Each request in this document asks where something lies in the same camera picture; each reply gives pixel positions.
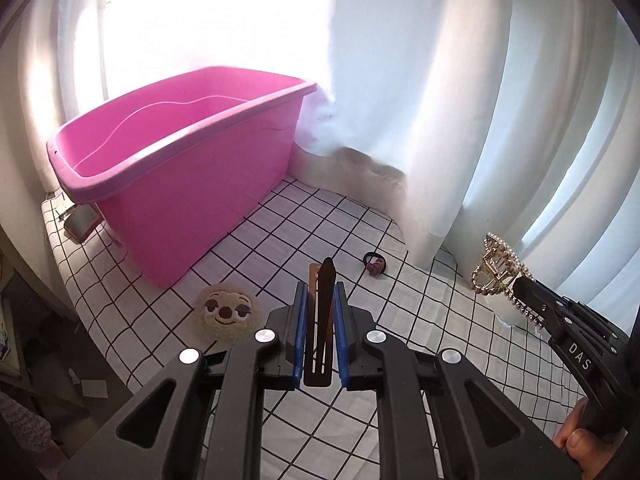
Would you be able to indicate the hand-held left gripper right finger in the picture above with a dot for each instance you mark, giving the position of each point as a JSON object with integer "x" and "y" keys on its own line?
{"x": 342, "y": 332}

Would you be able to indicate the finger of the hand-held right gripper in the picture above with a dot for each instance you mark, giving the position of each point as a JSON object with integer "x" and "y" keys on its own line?
{"x": 537, "y": 302}

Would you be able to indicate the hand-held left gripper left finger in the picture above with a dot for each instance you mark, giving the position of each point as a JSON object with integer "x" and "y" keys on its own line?
{"x": 299, "y": 332}

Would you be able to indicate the pearl claw hair clip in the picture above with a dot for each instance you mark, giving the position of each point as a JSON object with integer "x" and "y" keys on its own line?
{"x": 495, "y": 272}

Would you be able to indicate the pink plastic tub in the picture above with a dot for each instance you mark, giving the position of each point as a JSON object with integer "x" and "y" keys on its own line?
{"x": 200, "y": 175}

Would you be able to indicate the person's right hand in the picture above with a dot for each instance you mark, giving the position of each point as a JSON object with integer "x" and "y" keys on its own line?
{"x": 580, "y": 450}

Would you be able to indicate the round sloth face plush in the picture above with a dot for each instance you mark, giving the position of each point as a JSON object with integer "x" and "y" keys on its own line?
{"x": 224, "y": 310}

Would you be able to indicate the white black checked tablecloth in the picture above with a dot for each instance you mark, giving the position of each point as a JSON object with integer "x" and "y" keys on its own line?
{"x": 280, "y": 230}

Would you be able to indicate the white paper scrap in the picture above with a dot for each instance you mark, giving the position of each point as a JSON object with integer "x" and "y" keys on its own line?
{"x": 95, "y": 388}

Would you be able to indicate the white curtain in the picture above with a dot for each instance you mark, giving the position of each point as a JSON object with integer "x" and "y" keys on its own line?
{"x": 425, "y": 85}

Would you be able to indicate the purple knitted cloth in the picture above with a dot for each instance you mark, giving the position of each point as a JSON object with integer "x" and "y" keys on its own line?
{"x": 25, "y": 422}

